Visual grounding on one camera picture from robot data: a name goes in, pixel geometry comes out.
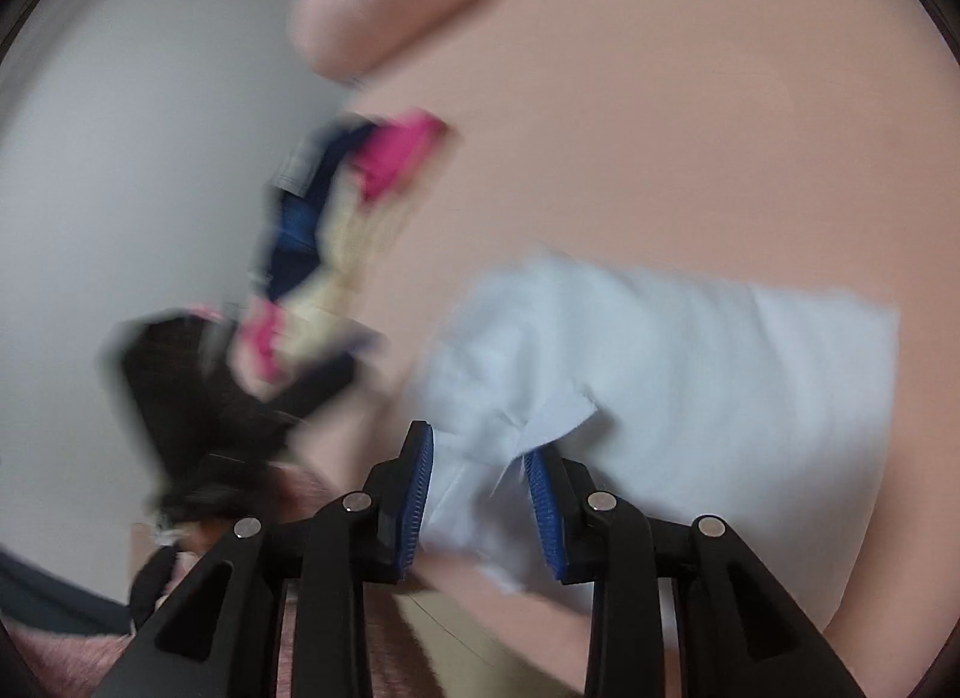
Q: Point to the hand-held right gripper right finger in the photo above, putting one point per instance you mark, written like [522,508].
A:
[546,510]

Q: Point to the pink fuzzy clothing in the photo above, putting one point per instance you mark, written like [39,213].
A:
[60,664]

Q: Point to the light blue shirt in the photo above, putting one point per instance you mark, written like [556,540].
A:
[675,383]

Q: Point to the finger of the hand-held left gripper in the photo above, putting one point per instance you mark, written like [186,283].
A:
[330,379]

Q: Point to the pile of colourful clothes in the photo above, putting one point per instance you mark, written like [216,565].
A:
[300,241]

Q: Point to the dark grey cloth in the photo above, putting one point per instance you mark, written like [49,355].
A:
[52,593]

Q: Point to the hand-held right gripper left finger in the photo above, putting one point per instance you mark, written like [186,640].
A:
[414,503]

